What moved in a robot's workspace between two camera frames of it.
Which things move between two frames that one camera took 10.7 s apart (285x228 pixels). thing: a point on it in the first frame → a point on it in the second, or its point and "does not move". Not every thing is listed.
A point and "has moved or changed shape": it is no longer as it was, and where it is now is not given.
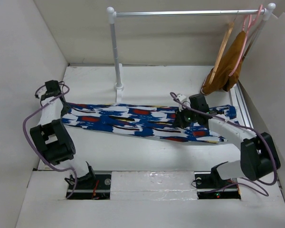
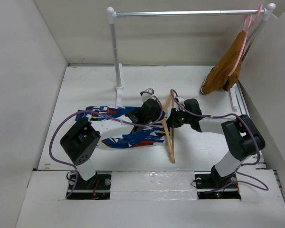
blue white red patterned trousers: x=157 y=120 has moved or changed shape
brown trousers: x=222 y=79 does not move
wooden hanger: x=223 y=49 → x=167 y=124
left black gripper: x=65 y=110 → x=161 y=117
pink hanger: x=247 y=23 does not move
